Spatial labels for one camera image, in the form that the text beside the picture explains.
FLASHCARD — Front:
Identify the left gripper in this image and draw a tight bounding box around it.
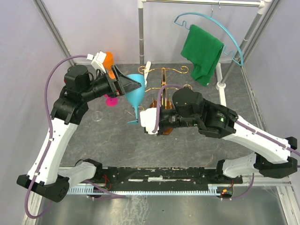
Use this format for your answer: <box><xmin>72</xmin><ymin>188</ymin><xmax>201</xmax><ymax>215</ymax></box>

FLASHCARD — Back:
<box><xmin>82</xmin><ymin>64</ymin><xmax>142</xmax><ymax>102</ymax></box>

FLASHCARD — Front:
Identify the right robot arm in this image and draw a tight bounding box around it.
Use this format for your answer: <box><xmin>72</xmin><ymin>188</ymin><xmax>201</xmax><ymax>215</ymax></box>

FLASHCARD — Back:
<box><xmin>140</xmin><ymin>85</ymin><xmax>298</xmax><ymax>183</ymax></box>

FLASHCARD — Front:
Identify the silver clothes rail stand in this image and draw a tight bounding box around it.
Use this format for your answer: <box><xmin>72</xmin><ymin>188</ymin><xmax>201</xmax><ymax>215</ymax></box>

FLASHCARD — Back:
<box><xmin>137</xmin><ymin>0</ymin><xmax>272</xmax><ymax>106</ymax></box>

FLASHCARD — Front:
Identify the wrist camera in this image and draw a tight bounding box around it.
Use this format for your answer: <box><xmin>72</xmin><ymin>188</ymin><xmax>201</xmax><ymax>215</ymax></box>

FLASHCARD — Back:
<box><xmin>87</xmin><ymin>51</ymin><xmax>106</xmax><ymax>72</ymax></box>
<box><xmin>139</xmin><ymin>108</ymin><xmax>158</xmax><ymax>135</ymax></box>

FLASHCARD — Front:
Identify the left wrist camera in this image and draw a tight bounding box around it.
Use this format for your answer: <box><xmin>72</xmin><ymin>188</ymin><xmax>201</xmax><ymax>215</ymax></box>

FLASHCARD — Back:
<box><xmin>87</xmin><ymin>51</ymin><xmax>106</xmax><ymax>72</ymax></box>

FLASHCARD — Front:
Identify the green cloth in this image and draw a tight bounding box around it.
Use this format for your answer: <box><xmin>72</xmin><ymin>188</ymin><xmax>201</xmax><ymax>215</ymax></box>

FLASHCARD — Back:
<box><xmin>181</xmin><ymin>24</ymin><xmax>224</xmax><ymax>86</ymax></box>

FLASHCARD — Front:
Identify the light blue clothes hanger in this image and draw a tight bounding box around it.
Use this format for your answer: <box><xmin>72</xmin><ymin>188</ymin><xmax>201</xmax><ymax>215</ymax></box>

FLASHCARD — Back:
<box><xmin>173</xmin><ymin>12</ymin><xmax>244</xmax><ymax>67</ymax></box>

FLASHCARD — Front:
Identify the orange wine glass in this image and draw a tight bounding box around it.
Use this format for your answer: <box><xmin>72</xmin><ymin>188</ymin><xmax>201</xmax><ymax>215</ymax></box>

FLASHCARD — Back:
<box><xmin>103</xmin><ymin>52</ymin><xmax>115</xmax><ymax>79</ymax></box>

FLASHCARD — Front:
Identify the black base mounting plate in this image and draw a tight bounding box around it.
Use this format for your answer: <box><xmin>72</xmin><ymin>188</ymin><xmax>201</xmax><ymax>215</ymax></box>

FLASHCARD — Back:
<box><xmin>90</xmin><ymin>167</ymin><xmax>243</xmax><ymax>193</ymax></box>

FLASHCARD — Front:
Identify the gold wire glass rack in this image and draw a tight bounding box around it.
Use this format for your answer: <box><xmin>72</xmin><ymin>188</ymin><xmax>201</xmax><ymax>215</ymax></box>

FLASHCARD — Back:
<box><xmin>125</xmin><ymin>65</ymin><xmax>195</xmax><ymax>136</ymax></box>

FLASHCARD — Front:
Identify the blue wine glass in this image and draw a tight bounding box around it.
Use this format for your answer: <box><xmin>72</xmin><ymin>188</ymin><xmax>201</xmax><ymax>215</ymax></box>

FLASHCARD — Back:
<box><xmin>125</xmin><ymin>74</ymin><xmax>145</xmax><ymax>124</ymax></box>

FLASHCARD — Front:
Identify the pink wine glass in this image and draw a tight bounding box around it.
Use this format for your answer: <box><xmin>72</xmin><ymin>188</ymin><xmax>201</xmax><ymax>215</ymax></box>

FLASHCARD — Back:
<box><xmin>104</xmin><ymin>94</ymin><xmax>118</xmax><ymax>107</ymax></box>

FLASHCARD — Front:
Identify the light blue cable duct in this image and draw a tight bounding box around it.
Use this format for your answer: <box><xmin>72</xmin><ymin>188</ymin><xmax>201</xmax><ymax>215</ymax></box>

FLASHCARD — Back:
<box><xmin>67</xmin><ymin>184</ymin><xmax>221</xmax><ymax>196</ymax></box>

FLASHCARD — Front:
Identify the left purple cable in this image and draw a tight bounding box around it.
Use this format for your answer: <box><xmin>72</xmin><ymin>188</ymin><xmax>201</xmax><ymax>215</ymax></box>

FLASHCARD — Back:
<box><xmin>24</xmin><ymin>54</ymin><xmax>129</xmax><ymax>219</ymax></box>

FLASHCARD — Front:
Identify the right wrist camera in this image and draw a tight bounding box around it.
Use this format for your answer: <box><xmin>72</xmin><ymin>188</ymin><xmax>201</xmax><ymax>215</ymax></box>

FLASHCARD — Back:
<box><xmin>139</xmin><ymin>108</ymin><xmax>158</xmax><ymax>135</ymax></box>

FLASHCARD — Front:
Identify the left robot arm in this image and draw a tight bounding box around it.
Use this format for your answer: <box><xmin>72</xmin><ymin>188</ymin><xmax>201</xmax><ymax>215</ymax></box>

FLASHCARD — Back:
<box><xmin>16</xmin><ymin>65</ymin><xmax>144</xmax><ymax>203</ymax></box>

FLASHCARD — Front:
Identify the clear wine glass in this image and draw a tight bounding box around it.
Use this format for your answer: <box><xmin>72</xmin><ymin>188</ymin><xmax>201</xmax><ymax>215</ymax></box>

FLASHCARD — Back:
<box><xmin>91</xmin><ymin>111</ymin><xmax>103</xmax><ymax>122</ymax></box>

